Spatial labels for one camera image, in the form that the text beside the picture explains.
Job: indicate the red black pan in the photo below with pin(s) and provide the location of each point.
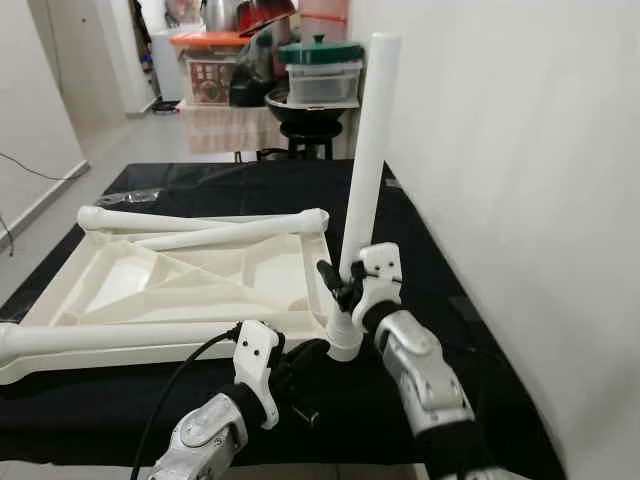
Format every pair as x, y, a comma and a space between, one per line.
265, 15

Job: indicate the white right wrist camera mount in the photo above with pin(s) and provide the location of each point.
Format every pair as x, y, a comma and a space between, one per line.
378, 270

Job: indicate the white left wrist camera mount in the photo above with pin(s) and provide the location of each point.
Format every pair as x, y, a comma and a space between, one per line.
255, 360

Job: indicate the black tablecloth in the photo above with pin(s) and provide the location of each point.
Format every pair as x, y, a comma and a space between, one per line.
100, 420

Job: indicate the clear tape patch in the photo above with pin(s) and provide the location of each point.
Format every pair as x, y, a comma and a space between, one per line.
140, 195

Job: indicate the green lid clear container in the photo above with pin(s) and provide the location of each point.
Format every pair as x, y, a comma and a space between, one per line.
322, 70

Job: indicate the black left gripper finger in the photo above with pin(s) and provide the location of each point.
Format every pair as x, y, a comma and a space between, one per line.
310, 352

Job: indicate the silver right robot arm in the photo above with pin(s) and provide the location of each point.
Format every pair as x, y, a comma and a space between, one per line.
425, 370

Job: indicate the beige striped cloth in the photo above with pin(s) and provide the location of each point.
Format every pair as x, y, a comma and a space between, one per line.
225, 125

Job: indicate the black bag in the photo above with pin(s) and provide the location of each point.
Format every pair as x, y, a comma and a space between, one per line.
255, 75

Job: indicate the black wok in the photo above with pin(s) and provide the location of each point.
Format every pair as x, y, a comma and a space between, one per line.
300, 108

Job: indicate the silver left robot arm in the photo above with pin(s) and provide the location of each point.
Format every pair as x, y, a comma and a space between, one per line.
205, 440

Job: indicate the pale pink container red band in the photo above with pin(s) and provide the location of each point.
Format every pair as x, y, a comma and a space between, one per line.
322, 15

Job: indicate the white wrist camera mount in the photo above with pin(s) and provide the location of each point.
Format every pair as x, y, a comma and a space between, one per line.
255, 360
378, 270

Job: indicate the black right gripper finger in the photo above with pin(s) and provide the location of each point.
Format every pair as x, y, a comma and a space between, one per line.
334, 282

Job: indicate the silver cooking pot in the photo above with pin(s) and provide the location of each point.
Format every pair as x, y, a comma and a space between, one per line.
220, 12

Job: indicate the orange lid storage box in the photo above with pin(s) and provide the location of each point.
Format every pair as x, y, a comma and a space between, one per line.
210, 70

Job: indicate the white plastic children table top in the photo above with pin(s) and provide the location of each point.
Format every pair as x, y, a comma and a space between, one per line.
150, 290

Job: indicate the white chest freezer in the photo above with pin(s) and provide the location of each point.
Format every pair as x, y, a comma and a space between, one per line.
165, 65

